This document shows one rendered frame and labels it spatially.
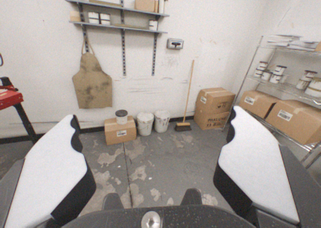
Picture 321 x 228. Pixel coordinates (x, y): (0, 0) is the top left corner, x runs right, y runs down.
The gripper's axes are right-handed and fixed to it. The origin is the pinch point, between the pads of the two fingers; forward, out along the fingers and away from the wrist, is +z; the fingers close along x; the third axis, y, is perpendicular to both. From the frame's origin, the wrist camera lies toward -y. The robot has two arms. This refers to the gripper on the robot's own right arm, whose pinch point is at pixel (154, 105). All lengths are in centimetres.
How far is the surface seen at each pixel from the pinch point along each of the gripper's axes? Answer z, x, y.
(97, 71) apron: 188, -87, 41
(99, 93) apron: 184, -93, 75
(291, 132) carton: 118, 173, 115
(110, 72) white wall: 197, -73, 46
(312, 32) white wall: 191, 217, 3
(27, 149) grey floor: 140, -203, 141
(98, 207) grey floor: 64, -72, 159
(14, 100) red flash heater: 104, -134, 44
